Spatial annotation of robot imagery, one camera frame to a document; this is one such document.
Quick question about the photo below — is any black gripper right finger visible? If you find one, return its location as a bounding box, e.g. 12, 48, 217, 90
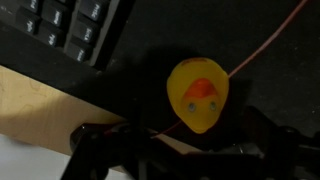
227, 106, 320, 180

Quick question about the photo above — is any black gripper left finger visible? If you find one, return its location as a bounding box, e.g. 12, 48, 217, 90
61, 123, 187, 180

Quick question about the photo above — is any yellow rubber duck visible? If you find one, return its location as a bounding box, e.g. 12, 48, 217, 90
166, 57, 229, 134

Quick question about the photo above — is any black desk mat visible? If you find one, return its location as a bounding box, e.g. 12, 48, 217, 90
1, 0, 320, 149

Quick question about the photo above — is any black and grey keyboard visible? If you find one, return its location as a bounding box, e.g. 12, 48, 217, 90
0, 0, 136, 70

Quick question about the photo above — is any thin red cable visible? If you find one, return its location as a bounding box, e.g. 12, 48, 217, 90
149, 0, 309, 139

